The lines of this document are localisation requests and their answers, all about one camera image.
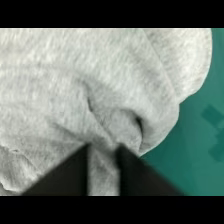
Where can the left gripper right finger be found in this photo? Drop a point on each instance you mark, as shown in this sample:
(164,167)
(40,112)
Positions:
(143,178)

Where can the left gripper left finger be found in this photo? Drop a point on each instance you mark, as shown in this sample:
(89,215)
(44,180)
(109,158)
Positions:
(65,176)

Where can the light grey garment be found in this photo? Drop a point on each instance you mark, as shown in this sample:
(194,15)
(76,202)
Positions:
(83,90)

